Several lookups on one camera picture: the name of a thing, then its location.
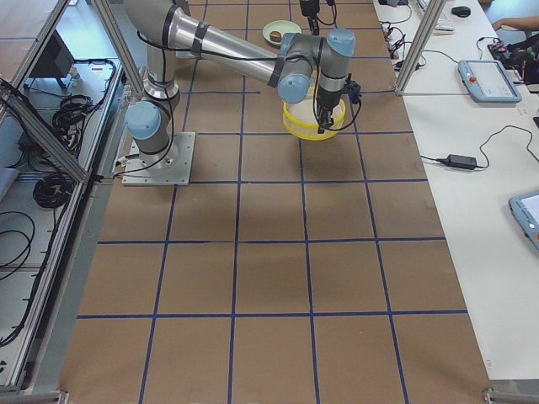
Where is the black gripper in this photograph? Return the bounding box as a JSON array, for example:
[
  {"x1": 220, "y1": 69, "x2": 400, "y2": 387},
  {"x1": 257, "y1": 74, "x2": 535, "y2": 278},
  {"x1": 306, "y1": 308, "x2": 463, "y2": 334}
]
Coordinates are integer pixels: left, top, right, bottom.
[
  {"x1": 299, "y1": 0, "x2": 320, "y2": 35},
  {"x1": 316, "y1": 88, "x2": 341, "y2": 133}
]

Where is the yellow steamer layer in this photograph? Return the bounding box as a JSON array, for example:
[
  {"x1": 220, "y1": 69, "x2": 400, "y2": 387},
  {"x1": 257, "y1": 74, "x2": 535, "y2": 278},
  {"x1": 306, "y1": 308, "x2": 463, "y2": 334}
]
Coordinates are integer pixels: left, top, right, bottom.
[{"x1": 283, "y1": 94, "x2": 346, "y2": 141}]

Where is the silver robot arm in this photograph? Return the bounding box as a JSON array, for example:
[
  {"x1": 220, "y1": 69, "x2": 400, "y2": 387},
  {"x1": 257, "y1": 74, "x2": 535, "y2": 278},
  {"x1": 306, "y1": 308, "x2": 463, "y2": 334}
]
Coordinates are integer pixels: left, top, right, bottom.
[{"x1": 125, "y1": 1, "x2": 361, "y2": 134}]

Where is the person's hand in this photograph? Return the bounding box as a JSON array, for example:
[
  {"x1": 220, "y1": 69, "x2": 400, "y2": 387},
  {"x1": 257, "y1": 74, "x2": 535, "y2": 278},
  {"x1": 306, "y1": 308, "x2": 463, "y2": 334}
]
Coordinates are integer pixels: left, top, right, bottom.
[{"x1": 492, "y1": 18, "x2": 512, "y2": 31}]

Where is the green plate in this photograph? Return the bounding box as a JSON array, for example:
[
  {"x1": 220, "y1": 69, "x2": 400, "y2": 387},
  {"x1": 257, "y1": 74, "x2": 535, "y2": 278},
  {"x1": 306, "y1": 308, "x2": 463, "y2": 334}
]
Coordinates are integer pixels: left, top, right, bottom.
[{"x1": 262, "y1": 20, "x2": 302, "y2": 46}]

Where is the brown bun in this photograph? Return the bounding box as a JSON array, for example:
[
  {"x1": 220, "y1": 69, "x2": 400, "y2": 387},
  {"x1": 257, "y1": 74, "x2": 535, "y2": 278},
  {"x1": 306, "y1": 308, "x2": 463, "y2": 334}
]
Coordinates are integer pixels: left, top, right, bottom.
[{"x1": 269, "y1": 30, "x2": 282, "y2": 42}]

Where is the black power adapter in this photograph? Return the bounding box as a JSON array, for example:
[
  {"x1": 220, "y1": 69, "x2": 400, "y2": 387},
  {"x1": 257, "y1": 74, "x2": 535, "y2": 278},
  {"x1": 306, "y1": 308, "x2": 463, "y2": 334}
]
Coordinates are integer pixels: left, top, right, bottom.
[{"x1": 435, "y1": 154, "x2": 478, "y2": 170}]

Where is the black computer mouse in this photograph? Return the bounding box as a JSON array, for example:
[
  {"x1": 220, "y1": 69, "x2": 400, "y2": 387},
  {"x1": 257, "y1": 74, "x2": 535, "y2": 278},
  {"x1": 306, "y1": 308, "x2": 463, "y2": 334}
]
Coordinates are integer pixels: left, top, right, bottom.
[{"x1": 451, "y1": 6, "x2": 471, "y2": 18}]

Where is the blue teach pendant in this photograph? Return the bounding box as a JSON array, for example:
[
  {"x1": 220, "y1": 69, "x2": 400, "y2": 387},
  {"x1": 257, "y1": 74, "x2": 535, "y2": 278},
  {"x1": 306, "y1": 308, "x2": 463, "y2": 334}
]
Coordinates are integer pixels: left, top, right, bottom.
[
  {"x1": 457, "y1": 60, "x2": 521, "y2": 104},
  {"x1": 509, "y1": 191, "x2": 539, "y2": 248}
]

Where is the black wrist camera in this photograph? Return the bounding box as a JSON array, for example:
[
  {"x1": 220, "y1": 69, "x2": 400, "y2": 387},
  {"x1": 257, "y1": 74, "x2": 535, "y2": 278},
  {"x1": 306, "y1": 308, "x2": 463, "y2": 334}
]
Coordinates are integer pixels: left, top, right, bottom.
[{"x1": 344, "y1": 81, "x2": 362, "y2": 105}]

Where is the aluminium frame post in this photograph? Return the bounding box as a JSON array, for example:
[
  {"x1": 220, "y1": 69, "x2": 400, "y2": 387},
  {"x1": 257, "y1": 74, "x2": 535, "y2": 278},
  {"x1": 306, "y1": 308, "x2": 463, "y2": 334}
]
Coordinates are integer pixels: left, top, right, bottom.
[{"x1": 395, "y1": 0, "x2": 446, "y2": 95}]

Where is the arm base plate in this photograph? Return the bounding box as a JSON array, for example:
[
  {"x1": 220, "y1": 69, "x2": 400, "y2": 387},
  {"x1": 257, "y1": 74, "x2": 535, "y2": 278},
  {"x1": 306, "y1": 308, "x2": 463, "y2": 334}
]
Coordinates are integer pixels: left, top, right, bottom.
[{"x1": 121, "y1": 131, "x2": 196, "y2": 187}]

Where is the coiled black cable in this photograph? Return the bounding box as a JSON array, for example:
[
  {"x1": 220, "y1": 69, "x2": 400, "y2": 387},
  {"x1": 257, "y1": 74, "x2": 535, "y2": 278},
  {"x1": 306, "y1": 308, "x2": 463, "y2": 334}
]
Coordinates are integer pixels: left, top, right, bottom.
[{"x1": 32, "y1": 173, "x2": 75, "y2": 209}]

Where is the aluminium diagonal frame beam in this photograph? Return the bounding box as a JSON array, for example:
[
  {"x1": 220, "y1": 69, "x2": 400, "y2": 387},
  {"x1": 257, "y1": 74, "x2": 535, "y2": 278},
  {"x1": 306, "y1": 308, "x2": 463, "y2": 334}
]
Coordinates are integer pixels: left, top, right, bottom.
[{"x1": 1, "y1": 78, "x2": 89, "y2": 182}]

